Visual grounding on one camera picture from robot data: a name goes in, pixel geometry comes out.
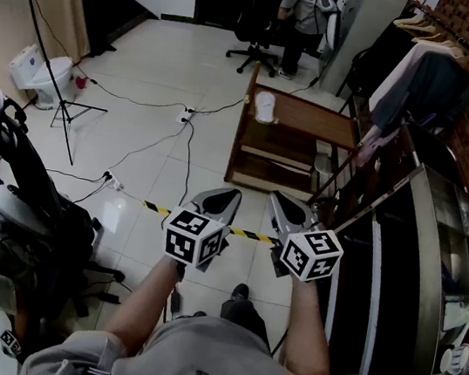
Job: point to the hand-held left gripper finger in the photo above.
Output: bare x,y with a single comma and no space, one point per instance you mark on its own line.
228,212
208,199

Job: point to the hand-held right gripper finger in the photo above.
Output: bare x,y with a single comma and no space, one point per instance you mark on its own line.
306,220
280,220

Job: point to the person's gray shirt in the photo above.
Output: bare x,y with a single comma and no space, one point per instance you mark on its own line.
212,355

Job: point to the wooden shelf rack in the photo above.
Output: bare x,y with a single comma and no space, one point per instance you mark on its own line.
307,118

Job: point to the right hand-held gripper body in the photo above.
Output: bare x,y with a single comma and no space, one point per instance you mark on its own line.
312,256

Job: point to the white garment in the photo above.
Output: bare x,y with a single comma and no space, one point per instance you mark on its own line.
394,84

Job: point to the black metal equipment frame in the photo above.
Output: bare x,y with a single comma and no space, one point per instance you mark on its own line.
11,147

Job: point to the black rounded object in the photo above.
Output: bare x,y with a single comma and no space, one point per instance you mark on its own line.
241,292

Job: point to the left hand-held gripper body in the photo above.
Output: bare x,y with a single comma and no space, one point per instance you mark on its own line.
185,236

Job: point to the small red object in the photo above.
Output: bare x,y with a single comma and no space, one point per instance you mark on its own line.
81,83

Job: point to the stainless steel shelving cart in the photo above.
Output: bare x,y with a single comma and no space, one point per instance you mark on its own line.
426,257

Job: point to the person's left forearm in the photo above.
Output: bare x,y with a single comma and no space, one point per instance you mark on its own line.
141,300

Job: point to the white toilet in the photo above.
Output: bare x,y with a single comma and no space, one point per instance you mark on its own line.
51,74

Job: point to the black office chair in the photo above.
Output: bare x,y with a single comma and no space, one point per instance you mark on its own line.
252,30

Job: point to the black light stand tripod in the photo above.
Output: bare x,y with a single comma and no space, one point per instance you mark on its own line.
63,104

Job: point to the dark gray garment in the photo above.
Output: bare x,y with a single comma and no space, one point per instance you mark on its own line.
439,91

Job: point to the black backdrop cloth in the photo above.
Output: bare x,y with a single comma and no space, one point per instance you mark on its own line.
108,8

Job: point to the white power strip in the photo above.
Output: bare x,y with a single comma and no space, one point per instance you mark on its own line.
185,114
114,181

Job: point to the black clothes rack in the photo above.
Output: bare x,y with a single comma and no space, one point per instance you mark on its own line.
456,38

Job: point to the wooden clothes hanger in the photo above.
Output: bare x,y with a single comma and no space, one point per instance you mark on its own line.
413,21
430,36
459,52

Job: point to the black garment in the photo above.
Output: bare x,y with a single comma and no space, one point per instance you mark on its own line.
378,59

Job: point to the person's right forearm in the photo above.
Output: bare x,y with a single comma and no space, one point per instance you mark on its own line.
309,326

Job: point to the person's dark trousers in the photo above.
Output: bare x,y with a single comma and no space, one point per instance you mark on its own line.
245,316

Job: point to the purple garment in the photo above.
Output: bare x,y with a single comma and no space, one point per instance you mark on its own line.
373,144

